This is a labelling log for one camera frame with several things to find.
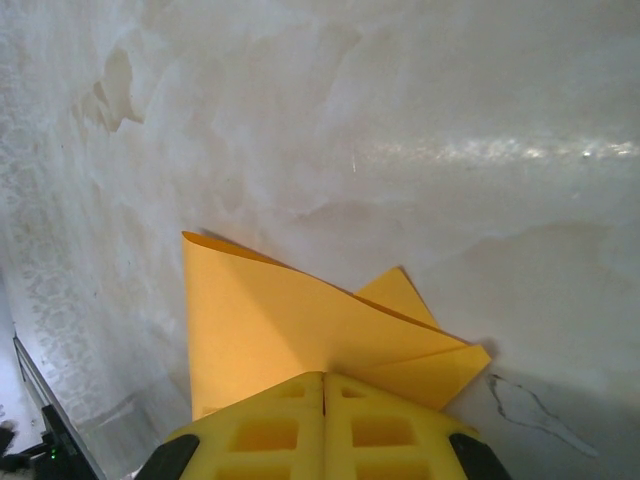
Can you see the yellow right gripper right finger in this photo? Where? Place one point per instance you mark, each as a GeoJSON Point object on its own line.
{"type": "Point", "coordinates": [395, 440]}

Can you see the orange square paper sheet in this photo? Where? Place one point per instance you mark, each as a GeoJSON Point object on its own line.
{"type": "Point", "coordinates": [280, 340]}

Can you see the aluminium mounting rail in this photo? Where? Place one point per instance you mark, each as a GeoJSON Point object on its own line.
{"type": "Point", "coordinates": [37, 380]}

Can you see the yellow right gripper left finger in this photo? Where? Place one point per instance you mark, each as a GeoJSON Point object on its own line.
{"type": "Point", "coordinates": [260, 440]}

